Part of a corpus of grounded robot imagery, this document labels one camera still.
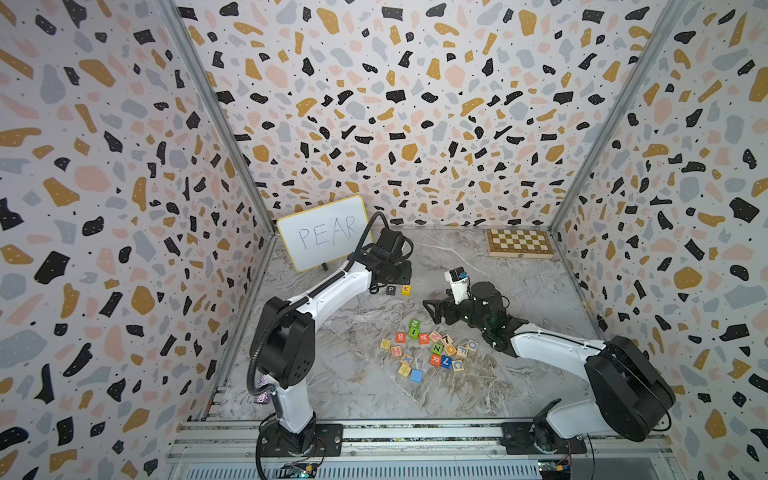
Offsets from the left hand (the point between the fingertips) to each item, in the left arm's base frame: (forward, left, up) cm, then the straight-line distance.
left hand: (411, 272), depth 89 cm
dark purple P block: (+4, +6, -15) cm, 17 cm away
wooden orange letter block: (-18, -11, -14) cm, 26 cm away
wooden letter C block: (-23, -13, -15) cm, 30 cm away
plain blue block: (-25, -1, -15) cm, 29 cm away
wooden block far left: (-16, +8, -15) cm, 23 cm away
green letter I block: (-13, -1, -15) cm, 19 cm away
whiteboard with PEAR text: (+19, +29, -3) cm, 35 cm away
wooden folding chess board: (+23, -43, -13) cm, 50 cm away
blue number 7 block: (-22, -10, -14) cm, 28 cm away
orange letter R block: (-21, -7, -15) cm, 27 cm away
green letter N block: (-18, -7, -14) cm, 24 cm away
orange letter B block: (-14, +3, -15) cm, 21 cm away
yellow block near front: (-24, +2, -15) cm, 28 cm away
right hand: (-7, -8, -2) cm, 11 cm away
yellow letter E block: (+2, +1, -14) cm, 14 cm away
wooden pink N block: (-14, -7, -15) cm, 22 cm away
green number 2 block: (-9, -1, -15) cm, 18 cm away
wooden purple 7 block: (-15, -10, -14) cm, 23 cm away
